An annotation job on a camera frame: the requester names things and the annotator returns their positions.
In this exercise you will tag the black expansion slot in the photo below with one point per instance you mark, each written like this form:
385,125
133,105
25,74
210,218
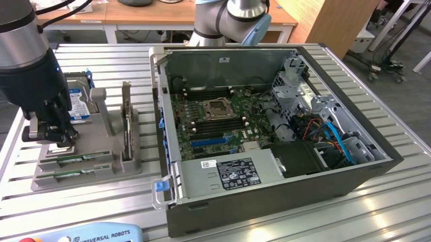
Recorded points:
206,136

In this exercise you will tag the wheeled stand base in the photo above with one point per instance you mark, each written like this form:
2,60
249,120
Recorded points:
388,70

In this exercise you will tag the wooden desk with white frame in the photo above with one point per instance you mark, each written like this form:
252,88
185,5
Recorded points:
152,12

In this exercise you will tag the grey parts rack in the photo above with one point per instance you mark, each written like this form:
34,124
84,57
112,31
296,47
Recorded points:
101,151

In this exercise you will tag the silver CPU chip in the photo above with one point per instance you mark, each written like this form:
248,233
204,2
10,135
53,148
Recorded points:
61,150

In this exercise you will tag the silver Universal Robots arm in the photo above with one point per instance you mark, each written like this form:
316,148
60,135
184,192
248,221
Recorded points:
21,43

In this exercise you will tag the graphics card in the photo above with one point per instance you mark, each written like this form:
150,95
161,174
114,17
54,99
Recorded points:
128,121

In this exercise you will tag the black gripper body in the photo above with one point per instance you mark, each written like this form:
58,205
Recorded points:
34,85

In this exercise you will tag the hard disk with blue label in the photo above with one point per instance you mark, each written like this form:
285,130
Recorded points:
80,106

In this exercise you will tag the blue expansion slot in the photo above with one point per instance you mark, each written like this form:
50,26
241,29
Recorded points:
209,141

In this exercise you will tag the blue case latch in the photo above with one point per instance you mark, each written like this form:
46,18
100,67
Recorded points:
161,186

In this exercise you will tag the wooden cabinet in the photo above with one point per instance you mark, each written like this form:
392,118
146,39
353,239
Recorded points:
337,22

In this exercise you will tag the white table frame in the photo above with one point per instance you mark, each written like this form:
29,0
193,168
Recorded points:
397,22

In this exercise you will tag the grey power supply unit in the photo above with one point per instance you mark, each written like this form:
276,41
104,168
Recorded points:
202,179

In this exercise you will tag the CPU socket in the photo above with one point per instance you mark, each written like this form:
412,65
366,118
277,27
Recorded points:
218,108

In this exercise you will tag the Universal Robots teach pendant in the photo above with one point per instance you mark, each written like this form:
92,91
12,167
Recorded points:
94,233

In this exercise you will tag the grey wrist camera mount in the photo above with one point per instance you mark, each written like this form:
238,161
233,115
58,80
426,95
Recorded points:
33,126

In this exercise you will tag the black RAM slot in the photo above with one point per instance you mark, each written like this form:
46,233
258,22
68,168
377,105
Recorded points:
220,121
221,127
209,92
209,89
220,124
222,130
209,95

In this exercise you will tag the green RAM stick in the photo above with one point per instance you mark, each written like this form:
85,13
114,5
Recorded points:
78,173
85,158

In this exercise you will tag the silver disk bay cage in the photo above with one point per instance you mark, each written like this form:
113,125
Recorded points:
297,100

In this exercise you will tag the silver chipset heat sink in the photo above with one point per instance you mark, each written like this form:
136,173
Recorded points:
252,146

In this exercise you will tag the green motherboard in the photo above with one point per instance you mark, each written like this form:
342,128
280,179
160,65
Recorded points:
242,106

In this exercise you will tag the black open PC case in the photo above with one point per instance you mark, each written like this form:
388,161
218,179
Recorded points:
270,209

